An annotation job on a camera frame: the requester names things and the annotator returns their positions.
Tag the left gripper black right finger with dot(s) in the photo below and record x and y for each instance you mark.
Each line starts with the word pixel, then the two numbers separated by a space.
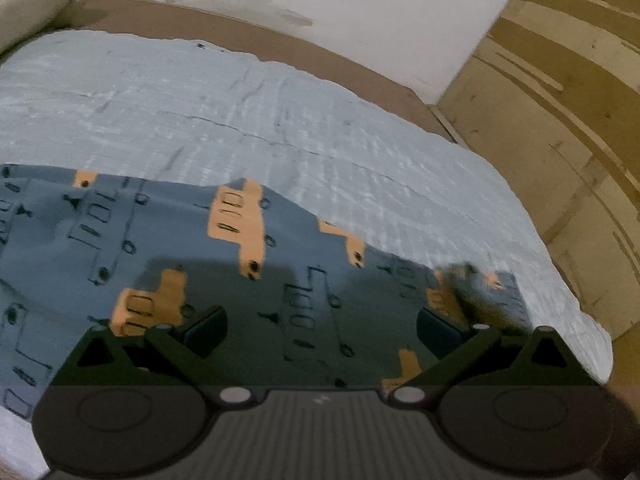
pixel 491 355

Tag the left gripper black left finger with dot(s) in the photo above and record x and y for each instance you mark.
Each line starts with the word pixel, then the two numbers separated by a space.
pixel 163 354

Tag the blue pants with orange print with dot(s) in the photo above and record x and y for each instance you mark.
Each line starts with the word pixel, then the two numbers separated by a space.
pixel 300 301

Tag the light blue quilted bedspread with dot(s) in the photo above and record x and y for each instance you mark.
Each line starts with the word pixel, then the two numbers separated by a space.
pixel 188 112

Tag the plywood wardrobe panel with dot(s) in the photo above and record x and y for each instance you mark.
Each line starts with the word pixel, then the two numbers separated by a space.
pixel 551 98

